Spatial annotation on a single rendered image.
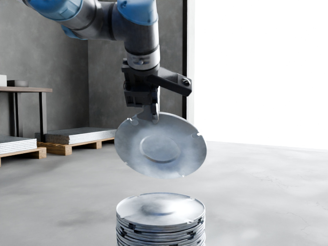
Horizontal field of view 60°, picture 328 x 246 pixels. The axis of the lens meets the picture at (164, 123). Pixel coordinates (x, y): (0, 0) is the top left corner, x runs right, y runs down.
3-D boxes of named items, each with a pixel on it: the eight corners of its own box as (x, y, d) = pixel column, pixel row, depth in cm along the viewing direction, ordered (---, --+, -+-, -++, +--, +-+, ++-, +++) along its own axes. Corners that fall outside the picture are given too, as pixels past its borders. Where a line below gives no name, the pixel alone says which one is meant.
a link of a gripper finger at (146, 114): (138, 123, 81) (135, 99, 75) (159, 123, 81) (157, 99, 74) (137, 131, 79) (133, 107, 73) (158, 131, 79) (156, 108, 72)
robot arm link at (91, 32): (49, -14, 52) (106, -12, 51) (76, 6, 64) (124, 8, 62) (47, 30, 53) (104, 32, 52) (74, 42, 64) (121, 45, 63)
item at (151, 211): (101, 205, 96) (100, 203, 96) (167, 189, 114) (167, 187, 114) (150, 237, 74) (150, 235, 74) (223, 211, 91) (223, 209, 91)
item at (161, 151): (95, 135, 88) (95, 133, 88) (150, 187, 102) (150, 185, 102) (172, 97, 74) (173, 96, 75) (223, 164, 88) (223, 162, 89)
